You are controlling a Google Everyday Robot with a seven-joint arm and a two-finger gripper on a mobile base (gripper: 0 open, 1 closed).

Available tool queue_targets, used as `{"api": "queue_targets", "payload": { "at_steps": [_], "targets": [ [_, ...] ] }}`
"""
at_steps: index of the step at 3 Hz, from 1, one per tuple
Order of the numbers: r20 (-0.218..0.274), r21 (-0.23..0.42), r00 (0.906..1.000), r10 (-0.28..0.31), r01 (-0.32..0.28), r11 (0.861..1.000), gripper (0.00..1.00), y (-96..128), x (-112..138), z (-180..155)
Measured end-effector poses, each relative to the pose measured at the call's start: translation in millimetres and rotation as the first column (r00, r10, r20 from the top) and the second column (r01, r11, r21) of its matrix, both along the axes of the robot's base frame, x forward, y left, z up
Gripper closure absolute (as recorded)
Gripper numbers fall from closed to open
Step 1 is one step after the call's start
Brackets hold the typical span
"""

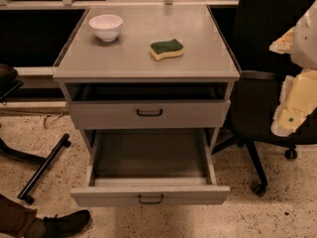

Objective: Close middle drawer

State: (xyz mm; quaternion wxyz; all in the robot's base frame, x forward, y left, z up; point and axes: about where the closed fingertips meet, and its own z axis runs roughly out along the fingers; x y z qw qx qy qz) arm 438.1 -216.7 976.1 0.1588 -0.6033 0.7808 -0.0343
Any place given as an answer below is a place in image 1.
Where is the black chair at left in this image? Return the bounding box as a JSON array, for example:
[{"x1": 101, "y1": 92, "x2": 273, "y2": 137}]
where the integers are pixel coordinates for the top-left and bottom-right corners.
[{"x1": 0, "y1": 63, "x2": 23, "y2": 102}]

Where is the white ceramic bowl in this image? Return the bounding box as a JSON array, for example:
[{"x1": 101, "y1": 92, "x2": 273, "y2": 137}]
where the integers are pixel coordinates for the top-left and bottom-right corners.
[{"x1": 89, "y1": 14, "x2": 123, "y2": 42}]

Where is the black desk leg base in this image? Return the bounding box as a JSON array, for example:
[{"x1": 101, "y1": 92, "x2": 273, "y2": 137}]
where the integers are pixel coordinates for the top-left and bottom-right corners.
[{"x1": 0, "y1": 134, "x2": 71, "y2": 205}]

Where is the black office chair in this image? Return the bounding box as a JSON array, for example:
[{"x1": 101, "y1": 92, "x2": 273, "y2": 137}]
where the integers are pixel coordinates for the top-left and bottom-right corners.
[{"x1": 210, "y1": 0, "x2": 317, "y2": 196}]

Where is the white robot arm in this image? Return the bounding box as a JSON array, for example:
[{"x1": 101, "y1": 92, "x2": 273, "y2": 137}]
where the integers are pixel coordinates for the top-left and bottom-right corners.
[{"x1": 269, "y1": 1, "x2": 317, "y2": 137}]

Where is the bottom grey open drawer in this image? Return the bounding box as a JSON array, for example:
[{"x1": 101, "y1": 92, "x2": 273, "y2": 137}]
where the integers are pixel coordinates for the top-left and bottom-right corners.
[{"x1": 71, "y1": 129, "x2": 230, "y2": 207}]

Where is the yellow green sponge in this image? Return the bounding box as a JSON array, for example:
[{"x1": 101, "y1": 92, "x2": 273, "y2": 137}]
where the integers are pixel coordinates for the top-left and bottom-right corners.
[{"x1": 150, "y1": 39, "x2": 184, "y2": 60}]

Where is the grey drawer cabinet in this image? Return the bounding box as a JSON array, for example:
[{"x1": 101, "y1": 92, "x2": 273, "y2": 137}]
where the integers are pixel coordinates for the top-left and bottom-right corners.
[{"x1": 53, "y1": 5, "x2": 239, "y2": 152}]

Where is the middle grey drawer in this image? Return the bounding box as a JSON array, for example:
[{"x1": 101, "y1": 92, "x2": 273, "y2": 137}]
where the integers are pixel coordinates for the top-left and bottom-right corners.
[{"x1": 66, "y1": 100, "x2": 230, "y2": 129}]

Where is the dark shoe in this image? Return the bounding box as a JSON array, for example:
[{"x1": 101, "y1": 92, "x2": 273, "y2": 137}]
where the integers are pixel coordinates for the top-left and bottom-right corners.
[{"x1": 44, "y1": 209, "x2": 90, "y2": 238}]

